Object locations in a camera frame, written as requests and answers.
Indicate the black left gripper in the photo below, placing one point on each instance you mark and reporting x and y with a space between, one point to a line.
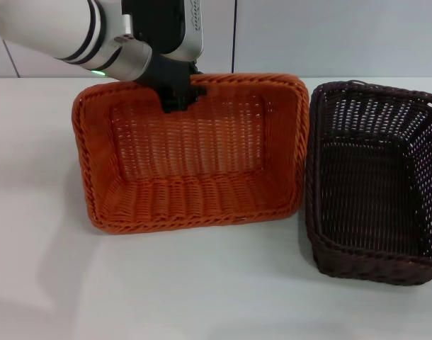
166 72

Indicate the orange woven plastic basket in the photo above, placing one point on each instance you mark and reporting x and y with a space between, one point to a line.
202 159

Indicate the dark brown woven basket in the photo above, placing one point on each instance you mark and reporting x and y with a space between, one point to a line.
364 191

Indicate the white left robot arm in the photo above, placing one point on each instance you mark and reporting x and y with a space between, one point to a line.
49 28

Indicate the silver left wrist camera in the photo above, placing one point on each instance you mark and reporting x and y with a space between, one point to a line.
159 25

